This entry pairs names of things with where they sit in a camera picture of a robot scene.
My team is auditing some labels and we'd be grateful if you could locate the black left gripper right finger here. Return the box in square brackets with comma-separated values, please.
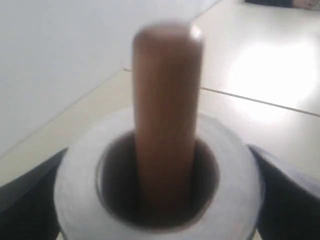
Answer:
[249, 145, 320, 240]

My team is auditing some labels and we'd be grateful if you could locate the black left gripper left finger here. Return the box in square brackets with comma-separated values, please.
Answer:
[0, 149, 67, 240]

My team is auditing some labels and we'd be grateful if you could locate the white printed paper towel roll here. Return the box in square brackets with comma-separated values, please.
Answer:
[54, 110, 264, 240]

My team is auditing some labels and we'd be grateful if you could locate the wooden paper towel holder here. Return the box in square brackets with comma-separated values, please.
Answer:
[132, 22, 204, 216]

